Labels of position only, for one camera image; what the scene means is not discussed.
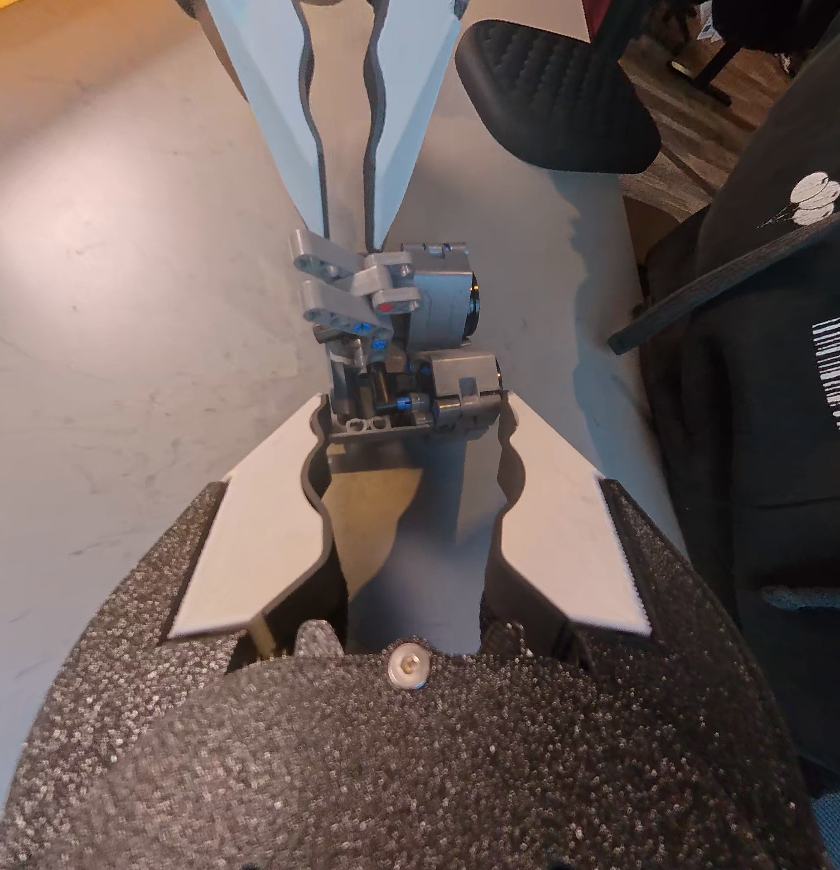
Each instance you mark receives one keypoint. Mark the grey desk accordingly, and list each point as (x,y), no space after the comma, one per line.
(121,272)

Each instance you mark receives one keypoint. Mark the grey motor block assembly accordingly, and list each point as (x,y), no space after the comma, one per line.
(440,306)

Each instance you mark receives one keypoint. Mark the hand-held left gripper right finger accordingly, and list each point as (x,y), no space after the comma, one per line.
(569,544)

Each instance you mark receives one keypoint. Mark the person's black hoodie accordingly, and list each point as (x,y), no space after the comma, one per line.
(766,408)

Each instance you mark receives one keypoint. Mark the dark grey brick beam assembly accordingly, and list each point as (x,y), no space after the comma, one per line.
(352,336)

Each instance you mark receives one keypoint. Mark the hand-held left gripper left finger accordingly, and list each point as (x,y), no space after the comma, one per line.
(270,537)

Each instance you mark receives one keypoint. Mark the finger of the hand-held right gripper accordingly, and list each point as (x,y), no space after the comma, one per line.
(413,81)
(270,81)

